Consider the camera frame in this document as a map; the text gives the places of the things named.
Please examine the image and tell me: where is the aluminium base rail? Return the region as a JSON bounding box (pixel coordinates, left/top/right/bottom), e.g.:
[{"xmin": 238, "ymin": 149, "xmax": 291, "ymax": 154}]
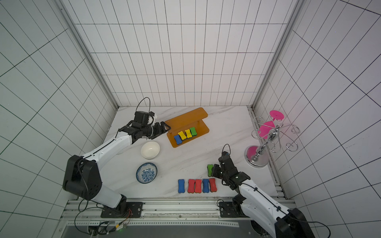
[{"xmin": 61, "ymin": 198, "xmax": 301, "ymax": 228}]

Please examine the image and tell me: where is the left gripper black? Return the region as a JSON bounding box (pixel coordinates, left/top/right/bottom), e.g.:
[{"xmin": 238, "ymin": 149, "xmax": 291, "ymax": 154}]
[{"xmin": 142, "ymin": 121, "xmax": 171, "ymax": 140}]

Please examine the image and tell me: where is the white bowl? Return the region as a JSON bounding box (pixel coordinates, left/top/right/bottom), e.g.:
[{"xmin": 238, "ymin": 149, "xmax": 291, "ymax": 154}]
[{"xmin": 140, "ymin": 141, "xmax": 160, "ymax": 160}]

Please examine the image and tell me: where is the blue eraser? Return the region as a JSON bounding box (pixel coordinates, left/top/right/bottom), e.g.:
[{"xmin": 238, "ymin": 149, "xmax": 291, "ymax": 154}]
[
  {"xmin": 174, "ymin": 135, "xmax": 183, "ymax": 145},
  {"xmin": 202, "ymin": 178, "xmax": 210, "ymax": 193},
  {"xmin": 178, "ymin": 179, "xmax": 185, "ymax": 193}
]

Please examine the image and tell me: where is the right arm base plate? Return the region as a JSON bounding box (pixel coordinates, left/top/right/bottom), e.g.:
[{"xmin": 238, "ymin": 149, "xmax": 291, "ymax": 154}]
[{"xmin": 217, "ymin": 201, "xmax": 247, "ymax": 218}]

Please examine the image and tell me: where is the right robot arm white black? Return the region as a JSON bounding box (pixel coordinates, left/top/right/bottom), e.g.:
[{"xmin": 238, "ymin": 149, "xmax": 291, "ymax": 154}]
[{"xmin": 212, "ymin": 151, "xmax": 314, "ymax": 238}]

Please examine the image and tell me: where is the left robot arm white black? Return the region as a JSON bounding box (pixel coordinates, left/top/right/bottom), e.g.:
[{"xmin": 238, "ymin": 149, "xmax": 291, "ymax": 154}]
[{"xmin": 63, "ymin": 111, "xmax": 171, "ymax": 211}]

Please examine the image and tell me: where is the left electronics board with wires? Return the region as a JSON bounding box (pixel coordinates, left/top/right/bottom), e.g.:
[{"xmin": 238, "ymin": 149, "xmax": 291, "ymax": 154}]
[{"xmin": 87, "ymin": 221, "xmax": 129, "ymax": 237}]

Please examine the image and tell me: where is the blue patterned bowl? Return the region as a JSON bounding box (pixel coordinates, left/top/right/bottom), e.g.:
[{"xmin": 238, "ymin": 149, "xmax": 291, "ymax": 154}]
[{"xmin": 136, "ymin": 162, "xmax": 158, "ymax": 184}]

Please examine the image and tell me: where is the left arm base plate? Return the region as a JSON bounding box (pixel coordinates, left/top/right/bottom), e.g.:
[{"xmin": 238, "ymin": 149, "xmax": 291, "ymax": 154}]
[{"xmin": 100, "ymin": 201, "xmax": 143, "ymax": 219}]

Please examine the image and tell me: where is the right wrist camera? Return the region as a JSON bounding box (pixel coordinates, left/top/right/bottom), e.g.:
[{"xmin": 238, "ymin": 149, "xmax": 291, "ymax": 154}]
[{"xmin": 221, "ymin": 151, "xmax": 230, "ymax": 158}]

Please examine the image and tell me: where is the orange wooden two-tier shelf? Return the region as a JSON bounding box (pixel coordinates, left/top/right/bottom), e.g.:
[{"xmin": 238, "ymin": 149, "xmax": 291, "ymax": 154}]
[{"xmin": 165, "ymin": 107, "xmax": 209, "ymax": 148}]

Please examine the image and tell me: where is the red eraser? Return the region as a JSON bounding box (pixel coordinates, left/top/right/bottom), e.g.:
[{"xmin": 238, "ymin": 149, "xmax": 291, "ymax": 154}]
[
  {"xmin": 209, "ymin": 178, "xmax": 217, "ymax": 192},
  {"xmin": 194, "ymin": 179, "xmax": 202, "ymax": 193},
  {"xmin": 188, "ymin": 179, "xmax": 195, "ymax": 193}
]

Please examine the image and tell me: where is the green eraser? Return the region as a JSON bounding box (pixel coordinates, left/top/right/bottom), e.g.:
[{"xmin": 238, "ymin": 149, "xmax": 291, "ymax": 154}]
[
  {"xmin": 207, "ymin": 164, "xmax": 214, "ymax": 177},
  {"xmin": 190, "ymin": 127, "xmax": 197, "ymax": 136}
]

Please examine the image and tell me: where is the yellow eraser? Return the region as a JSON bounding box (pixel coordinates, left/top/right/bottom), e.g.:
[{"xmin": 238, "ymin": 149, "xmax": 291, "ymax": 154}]
[
  {"xmin": 185, "ymin": 129, "xmax": 192, "ymax": 139},
  {"xmin": 178, "ymin": 131, "xmax": 187, "ymax": 141}
]

